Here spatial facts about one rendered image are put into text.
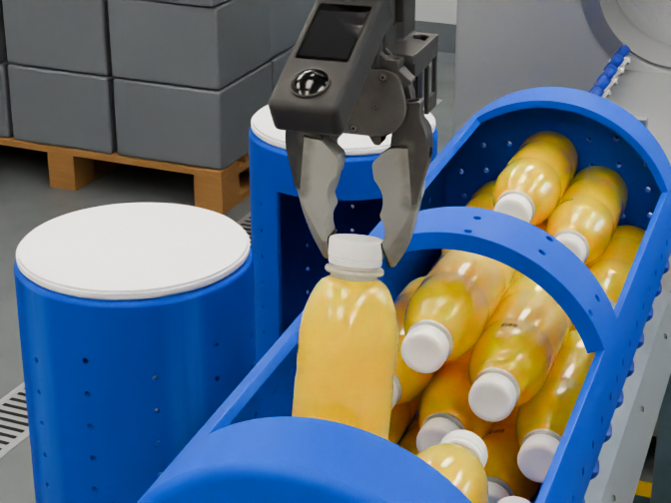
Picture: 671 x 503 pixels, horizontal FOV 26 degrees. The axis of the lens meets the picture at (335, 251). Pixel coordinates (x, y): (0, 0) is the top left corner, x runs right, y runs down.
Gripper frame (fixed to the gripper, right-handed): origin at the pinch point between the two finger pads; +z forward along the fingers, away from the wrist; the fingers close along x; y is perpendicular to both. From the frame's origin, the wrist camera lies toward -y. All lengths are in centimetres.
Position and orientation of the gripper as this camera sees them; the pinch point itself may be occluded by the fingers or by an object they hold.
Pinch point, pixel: (356, 249)
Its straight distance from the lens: 101.1
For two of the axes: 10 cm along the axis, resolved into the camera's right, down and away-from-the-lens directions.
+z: 0.0, 9.2, 3.9
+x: -9.4, -1.3, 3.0
